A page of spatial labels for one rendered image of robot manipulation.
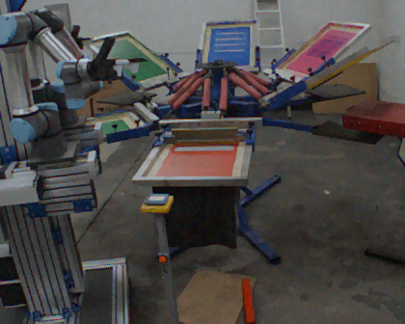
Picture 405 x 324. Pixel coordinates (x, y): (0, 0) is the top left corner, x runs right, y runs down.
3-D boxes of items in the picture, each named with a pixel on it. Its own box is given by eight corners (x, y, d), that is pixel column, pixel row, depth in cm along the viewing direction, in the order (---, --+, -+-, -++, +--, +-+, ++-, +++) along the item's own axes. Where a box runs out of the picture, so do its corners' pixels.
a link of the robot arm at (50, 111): (66, 126, 204) (62, 98, 199) (49, 136, 192) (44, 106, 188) (45, 126, 208) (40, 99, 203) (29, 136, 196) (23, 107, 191)
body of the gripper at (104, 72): (125, 79, 169) (97, 80, 172) (124, 56, 167) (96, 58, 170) (116, 80, 162) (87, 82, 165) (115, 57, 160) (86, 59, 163)
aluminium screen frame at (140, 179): (247, 185, 228) (247, 178, 227) (132, 186, 237) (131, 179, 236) (255, 134, 301) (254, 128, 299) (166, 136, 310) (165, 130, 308)
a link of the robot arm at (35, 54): (48, 108, 243) (33, 9, 223) (27, 108, 247) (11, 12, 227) (60, 102, 253) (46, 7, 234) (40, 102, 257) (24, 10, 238)
